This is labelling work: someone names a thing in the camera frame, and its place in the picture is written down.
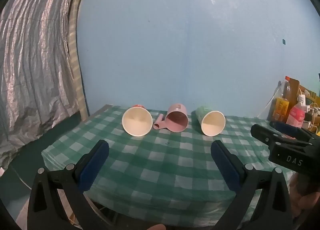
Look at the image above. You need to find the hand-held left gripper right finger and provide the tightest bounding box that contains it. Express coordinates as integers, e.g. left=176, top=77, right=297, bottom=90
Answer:
left=211, top=140, right=293, bottom=230

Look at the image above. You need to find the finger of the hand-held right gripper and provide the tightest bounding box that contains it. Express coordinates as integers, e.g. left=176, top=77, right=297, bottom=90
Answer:
left=251, top=124, right=297, bottom=146
left=269, top=121, right=320, bottom=143

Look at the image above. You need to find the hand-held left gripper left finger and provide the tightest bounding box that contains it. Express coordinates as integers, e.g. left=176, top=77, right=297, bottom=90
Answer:
left=27, top=140, right=110, bottom=230

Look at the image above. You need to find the green print paper cup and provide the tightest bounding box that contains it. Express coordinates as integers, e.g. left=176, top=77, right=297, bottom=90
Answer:
left=195, top=105, right=226, bottom=137

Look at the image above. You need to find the red print paper cup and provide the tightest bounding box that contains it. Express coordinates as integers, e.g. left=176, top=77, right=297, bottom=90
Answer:
left=122, top=104, right=153, bottom=137

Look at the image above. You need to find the person's right hand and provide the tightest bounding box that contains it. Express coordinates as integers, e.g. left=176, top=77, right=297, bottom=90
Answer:
left=289, top=172, right=320, bottom=220

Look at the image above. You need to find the pink label bottle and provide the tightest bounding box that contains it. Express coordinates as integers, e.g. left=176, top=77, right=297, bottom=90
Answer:
left=286, top=94, right=307, bottom=128

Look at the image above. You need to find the orange cap bottle yellow label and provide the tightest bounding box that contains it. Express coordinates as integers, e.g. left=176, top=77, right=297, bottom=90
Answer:
left=271, top=76, right=292, bottom=122

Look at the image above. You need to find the white power strip with plugs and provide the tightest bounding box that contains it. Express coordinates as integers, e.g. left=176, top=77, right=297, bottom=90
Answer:
left=302, top=102, right=320, bottom=135

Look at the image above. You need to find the wooden rack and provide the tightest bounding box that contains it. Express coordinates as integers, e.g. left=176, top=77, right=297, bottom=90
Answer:
left=277, top=78, right=320, bottom=110

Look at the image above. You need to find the green checkered tablecloth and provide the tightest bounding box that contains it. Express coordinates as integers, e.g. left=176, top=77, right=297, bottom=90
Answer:
left=41, top=104, right=299, bottom=228

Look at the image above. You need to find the pink plastic mug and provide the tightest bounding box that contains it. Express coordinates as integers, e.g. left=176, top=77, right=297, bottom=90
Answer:
left=153, top=103, right=189, bottom=133

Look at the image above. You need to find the striped curtain edge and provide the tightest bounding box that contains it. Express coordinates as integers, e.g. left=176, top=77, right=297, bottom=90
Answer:
left=68, top=0, right=97, bottom=118

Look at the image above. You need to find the silver crinkled curtain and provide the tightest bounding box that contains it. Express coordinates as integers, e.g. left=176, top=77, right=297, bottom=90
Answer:
left=0, top=0, right=83, bottom=170

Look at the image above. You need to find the white cable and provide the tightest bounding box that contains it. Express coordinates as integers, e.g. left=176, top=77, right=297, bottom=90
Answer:
left=257, top=87, right=284, bottom=118

